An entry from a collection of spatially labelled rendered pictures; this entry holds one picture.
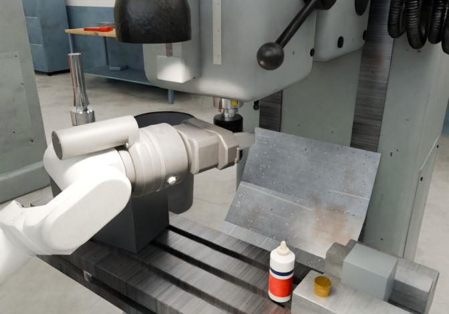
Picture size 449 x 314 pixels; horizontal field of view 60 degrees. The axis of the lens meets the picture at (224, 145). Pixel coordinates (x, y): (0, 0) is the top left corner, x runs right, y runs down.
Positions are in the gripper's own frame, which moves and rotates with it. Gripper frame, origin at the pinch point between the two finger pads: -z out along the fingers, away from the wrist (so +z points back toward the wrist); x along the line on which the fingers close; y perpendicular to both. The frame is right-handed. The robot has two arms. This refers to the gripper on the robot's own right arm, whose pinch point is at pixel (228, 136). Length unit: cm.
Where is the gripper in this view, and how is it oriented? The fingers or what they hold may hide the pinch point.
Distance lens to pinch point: 62.4
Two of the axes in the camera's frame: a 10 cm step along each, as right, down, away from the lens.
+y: -0.1, 9.3, 3.6
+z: -7.6, 2.3, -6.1
